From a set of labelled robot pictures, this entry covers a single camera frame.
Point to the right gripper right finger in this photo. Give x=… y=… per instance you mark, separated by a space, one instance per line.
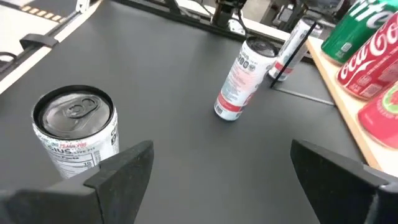
x=335 y=193

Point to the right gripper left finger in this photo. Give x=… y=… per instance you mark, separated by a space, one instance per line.
x=124 y=186

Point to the red Coca-Cola can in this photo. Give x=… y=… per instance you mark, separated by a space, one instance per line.
x=370 y=65

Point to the tall silver Celsius can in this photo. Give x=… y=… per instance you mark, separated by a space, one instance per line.
x=74 y=130
x=245 y=77
x=287 y=49

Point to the green Sprite can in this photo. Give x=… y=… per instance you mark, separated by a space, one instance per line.
x=354 y=31

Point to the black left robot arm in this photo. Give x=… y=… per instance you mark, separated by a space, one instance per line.
x=227 y=12

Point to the black mat orange stripes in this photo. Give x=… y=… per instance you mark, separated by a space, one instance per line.
x=40 y=13

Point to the black table frame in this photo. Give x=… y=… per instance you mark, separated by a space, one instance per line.
x=192 y=21

